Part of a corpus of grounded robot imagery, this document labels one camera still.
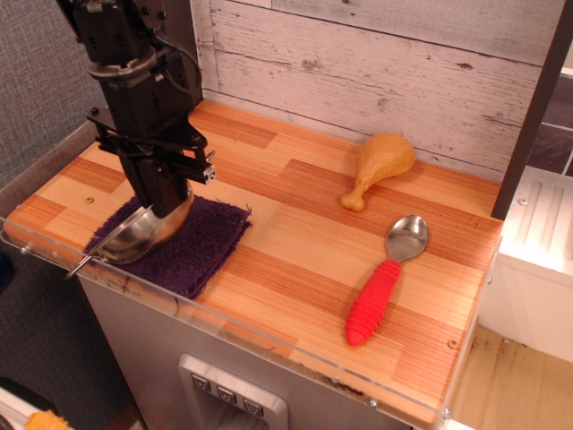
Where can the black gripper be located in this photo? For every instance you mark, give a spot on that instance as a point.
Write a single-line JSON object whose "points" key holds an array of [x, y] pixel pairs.
{"points": [[147, 126]]}

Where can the steel bowl with handles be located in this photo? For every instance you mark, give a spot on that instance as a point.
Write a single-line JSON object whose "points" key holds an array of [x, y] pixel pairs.
{"points": [[137, 235]]}

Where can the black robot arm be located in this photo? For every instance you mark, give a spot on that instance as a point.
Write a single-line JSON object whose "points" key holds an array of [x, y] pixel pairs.
{"points": [[126, 40]]}

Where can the purple cloth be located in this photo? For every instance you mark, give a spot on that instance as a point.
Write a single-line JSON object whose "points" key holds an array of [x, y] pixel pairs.
{"points": [[186, 262]]}

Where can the grey toy fridge cabinet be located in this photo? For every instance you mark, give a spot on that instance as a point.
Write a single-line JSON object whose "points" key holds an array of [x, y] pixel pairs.
{"points": [[147, 343]]}

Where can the toy chicken drumstick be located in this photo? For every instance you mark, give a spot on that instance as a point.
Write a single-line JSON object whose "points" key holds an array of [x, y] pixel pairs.
{"points": [[383, 156]]}

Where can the silver dispenser panel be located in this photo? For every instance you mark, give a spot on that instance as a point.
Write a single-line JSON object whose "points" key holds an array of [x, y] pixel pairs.
{"points": [[218, 399]]}

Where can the orange object bottom left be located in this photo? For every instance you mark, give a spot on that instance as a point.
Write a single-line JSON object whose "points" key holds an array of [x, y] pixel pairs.
{"points": [[46, 420]]}

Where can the clear acrylic guard rail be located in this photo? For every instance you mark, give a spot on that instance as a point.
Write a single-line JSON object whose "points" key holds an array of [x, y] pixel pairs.
{"points": [[285, 291]]}

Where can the spoon with red handle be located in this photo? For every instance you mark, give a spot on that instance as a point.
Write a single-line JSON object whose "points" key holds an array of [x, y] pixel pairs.
{"points": [[405, 241]]}

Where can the dark vertical post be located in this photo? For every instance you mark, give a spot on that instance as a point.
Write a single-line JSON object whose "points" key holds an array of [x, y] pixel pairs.
{"points": [[544, 89]]}

